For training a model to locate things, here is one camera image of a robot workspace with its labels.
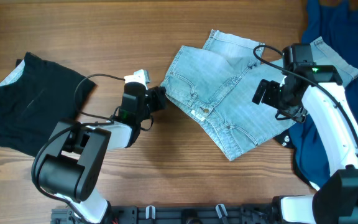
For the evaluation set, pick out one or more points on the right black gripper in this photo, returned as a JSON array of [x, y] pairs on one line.
[[266, 94]]

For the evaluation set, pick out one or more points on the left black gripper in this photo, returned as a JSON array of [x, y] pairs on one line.
[[158, 92]]

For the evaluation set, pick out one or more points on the light blue denim shorts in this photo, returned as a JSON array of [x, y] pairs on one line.
[[214, 85]]

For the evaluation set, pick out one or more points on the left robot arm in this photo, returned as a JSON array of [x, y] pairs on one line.
[[68, 165]]

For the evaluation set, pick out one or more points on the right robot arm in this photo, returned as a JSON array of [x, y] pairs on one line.
[[316, 90]]

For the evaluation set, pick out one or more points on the black garment with white print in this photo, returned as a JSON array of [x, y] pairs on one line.
[[284, 139]]

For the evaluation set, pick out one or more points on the dark blue t-shirt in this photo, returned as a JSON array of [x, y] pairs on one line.
[[333, 32]]

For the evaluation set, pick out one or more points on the black folded t-shirt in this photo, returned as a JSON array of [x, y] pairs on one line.
[[34, 97]]

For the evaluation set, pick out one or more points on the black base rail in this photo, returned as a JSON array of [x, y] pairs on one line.
[[244, 214]]

